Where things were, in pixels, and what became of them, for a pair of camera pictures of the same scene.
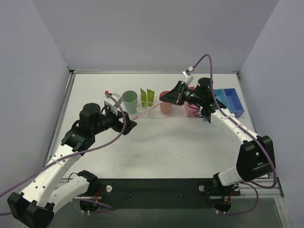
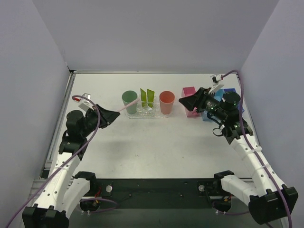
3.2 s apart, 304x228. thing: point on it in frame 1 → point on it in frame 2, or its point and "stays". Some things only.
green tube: x=150 y=96 stays
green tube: x=143 y=97 stays
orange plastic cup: x=166 y=108 stays
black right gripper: x=180 y=93 → x=200 y=99
